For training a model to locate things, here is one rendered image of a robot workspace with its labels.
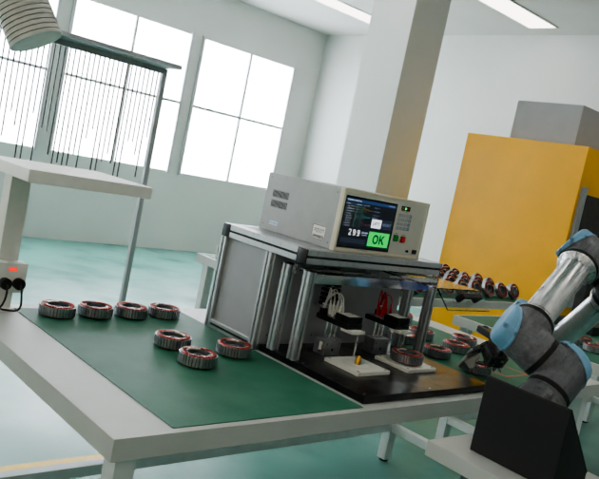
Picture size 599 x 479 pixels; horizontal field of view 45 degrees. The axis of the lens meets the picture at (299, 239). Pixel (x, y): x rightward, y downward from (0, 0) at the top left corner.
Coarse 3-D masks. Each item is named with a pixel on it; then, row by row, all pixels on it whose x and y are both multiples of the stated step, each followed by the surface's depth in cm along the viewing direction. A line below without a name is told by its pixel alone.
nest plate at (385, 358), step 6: (384, 354) 248; (384, 360) 242; (390, 360) 242; (396, 366) 238; (402, 366) 237; (408, 366) 239; (414, 366) 241; (420, 366) 242; (426, 366) 244; (408, 372) 234; (414, 372) 236; (420, 372) 239; (426, 372) 241
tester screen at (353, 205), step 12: (348, 204) 229; (360, 204) 233; (372, 204) 236; (384, 204) 240; (348, 216) 230; (360, 216) 234; (372, 216) 238; (384, 216) 242; (348, 228) 231; (360, 228) 235; (372, 228) 239
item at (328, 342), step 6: (318, 336) 237; (318, 342) 237; (324, 342) 234; (330, 342) 236; (336, 342) 237; (324, 348) 234; (330, 348) 236; (336, 348) 238; (324, 354) 235; (330, 354) 237; (336, 354) 239
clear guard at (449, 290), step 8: (392, 272) 248; (400, 272) 253; (416, 280) 238; (424, 280) 243; (432, 280) 247; (440, 280) 252; (440, 288) 232; (448, 288) 235; (456, 288) 240; (464, 288) 244; (472, 288) 249; (440, 296) 230; (448, 296) 232; (456, 296) 236; (448, 304) 229; (456, 304) 233; (464, 304) 236; (472, 304) 239; (480, 304) 242
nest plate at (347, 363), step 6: (324, 360) 228; (330, 360) 227; (336, 360) 227; (342, 360) 229; (348, 360) 230; (354, 360) 232; (366, 360) 235; (342, 366) 223; (348, 366) 223; (354, 366) 224; (360, 366) 226; (366, 366) 228; (372, 366) 229; (378, 366) 231; (348, 372) 221; (354, 372) 219; (360, 372) 219; (366, 372) 221; (372, 372) 222; (378, 372) 224; (384, 372) 226
